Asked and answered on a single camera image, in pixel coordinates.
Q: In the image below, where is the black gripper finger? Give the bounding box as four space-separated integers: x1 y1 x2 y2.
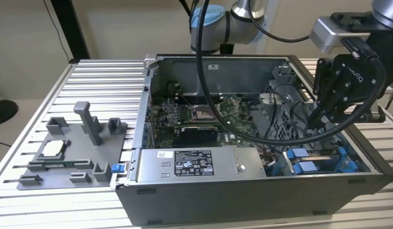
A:
325 104 355 124
306 57 331 131

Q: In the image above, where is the black disk wire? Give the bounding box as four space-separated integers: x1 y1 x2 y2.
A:
291 100 327 144
265 83 311 141

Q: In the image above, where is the hard disk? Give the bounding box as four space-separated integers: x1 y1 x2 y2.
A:
291 160 359 176
285 146 349 160

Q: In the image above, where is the metal drive cage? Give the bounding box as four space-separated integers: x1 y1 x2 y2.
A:
250 66 343 148

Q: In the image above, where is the green motherboard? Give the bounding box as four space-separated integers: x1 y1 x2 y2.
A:
150 93 270 150

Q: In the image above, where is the CPU socket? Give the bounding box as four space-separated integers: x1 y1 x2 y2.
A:
189 104 216 120

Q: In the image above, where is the black graphics card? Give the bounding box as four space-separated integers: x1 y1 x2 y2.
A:
180 126 218 146

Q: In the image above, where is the black PC case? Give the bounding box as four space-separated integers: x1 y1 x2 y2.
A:
109 53 393 226

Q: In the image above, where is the silver power supply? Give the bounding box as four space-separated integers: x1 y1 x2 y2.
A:
132 147 266 181

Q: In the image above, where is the grey parts rack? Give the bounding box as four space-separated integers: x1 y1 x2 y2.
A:
16 101 130 191

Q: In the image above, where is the silver CPU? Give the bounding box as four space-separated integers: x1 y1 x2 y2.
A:
42 141 66 156

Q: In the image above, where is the green RAM stick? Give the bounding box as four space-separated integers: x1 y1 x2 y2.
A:
28 160 89 168

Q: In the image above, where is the black round stand base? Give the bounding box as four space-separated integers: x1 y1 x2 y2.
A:
0 100 18 126

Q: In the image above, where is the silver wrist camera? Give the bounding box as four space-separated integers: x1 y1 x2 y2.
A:
309 16 371 54

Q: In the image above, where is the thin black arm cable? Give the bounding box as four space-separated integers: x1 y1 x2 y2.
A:
245 0 311 42

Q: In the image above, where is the red yellow power wire bundle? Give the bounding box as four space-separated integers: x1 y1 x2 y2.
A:
259 149 285 167

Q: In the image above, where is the thick black camera cable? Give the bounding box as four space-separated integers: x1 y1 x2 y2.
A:
194 0 386 146

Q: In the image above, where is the black upright post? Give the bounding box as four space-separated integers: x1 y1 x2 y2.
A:
52 0 92 60

